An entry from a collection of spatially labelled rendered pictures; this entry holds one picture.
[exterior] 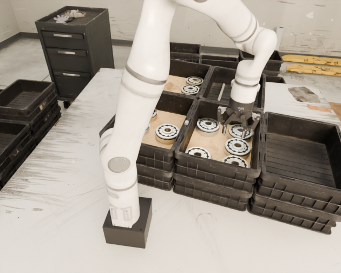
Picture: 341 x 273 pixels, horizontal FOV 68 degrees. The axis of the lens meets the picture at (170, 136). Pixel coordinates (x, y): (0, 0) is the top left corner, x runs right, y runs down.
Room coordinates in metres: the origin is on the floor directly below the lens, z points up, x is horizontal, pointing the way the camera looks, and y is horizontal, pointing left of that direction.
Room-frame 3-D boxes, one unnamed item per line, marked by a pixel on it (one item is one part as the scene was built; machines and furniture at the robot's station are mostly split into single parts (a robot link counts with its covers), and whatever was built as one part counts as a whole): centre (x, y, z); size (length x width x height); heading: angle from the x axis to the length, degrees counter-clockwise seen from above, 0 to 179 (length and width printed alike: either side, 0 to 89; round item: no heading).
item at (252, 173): (0.81, -0.21, 0.92); 0.40 x 0.30 x 0.02; 164
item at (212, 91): (1.19, -0.32, 0.87); 0.40 x 0.30 x 0.11; 164
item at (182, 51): (2.63, -0.08, 0.37); 0.40 x 0.30 x 0.45; 84
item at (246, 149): (0.79, -0.28, 0.86); 0.10 x 0.10 x 0.01
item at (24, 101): (1.59, 1.08, 0.37); 0.40 x 0.30 x 0.45; 174
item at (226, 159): (0.68, -0.25, 0.86); 0.10 x 0.10 x 0.01
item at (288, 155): (0.73, -0.50, 0.87); 0.40 x 0.30 x 0.11; 164
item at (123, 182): (0.50, 0.14, 1.05); 0.09 x 0.09 x 0.17; 15
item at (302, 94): (1.55, -0.89, 0.71); 0.22 x 0.19 x 0.01; 174
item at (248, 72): (0.69, -0.22, 1.27); 0.09 x 0.07 x 0.15; 42
